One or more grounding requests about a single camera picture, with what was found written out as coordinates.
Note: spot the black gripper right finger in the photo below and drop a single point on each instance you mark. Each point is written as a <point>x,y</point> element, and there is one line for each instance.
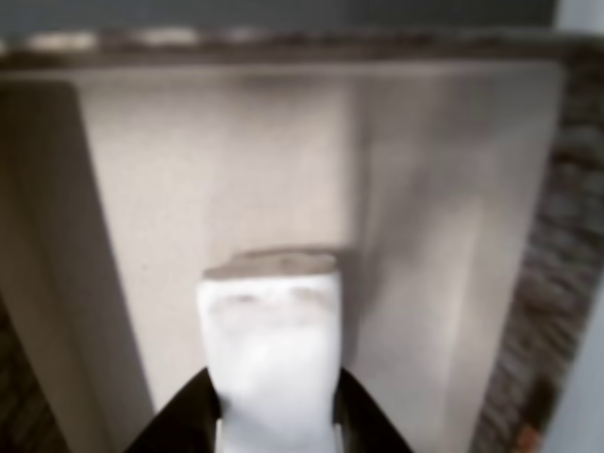
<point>368,420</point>

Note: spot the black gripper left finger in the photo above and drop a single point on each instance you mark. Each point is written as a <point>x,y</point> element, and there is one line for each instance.
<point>184,415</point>

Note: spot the white rectangular block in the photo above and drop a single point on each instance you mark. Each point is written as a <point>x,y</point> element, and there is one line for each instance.
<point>273,358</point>

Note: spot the open printed cardboard box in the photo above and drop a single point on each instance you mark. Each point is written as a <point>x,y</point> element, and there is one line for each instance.
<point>448,189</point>

